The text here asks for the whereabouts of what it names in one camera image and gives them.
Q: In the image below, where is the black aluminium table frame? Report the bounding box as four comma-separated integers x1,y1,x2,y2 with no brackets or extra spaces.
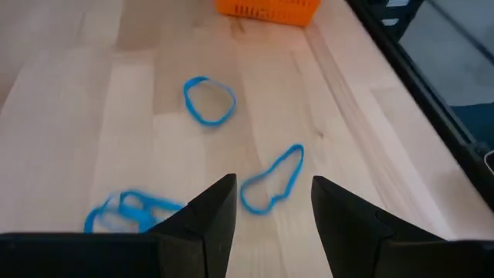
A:
345,0,494,212

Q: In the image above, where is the orange plastic basket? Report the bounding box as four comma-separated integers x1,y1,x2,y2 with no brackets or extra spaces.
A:
215,0,322,28

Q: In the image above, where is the blue rubber band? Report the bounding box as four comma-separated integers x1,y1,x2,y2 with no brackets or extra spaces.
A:
117,188,186,217
83,192,155,235
239,144,305,216
183,76,238,127

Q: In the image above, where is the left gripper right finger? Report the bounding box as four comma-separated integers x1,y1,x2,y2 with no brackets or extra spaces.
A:
311,175,494,278

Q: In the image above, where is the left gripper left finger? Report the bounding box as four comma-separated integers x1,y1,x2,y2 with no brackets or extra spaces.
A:
0,173,238,278

